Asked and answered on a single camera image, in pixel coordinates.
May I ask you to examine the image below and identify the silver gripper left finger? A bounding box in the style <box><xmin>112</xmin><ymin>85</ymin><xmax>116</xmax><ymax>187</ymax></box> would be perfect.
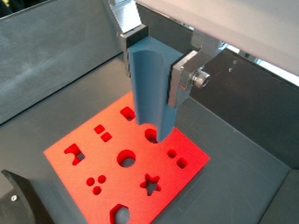
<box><xmin>101</xmin><ymin>0</ymin><xmax>148</xmax><ymax>76</ymax></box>

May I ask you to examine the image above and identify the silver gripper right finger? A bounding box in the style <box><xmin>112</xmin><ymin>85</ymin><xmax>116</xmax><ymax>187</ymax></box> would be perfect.
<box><xmin>168</xmin><ymin>30</ymin><xmax>226</xmax><ymax>108</ymax></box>

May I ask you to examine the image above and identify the blue arch object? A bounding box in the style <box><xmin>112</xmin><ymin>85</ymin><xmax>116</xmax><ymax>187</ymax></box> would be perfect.
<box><xmin>126</xmin><ymin>37</ymin><xmax>182</xmax><ymax>142</ymax></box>

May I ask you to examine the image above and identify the red shape sorter block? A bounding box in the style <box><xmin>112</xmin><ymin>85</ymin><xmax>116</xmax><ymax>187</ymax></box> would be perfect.
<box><xmin>43</xmin><ymin>94</ymin><xmax>209</xmax><ymax>224</ymax></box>

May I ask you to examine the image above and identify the black curved holder stand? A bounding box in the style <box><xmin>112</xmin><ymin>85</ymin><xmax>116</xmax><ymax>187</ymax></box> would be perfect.
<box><xmin>0</xmin><ymin>170</ymin><xmax>54</xmax><ymax>224</ymax></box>

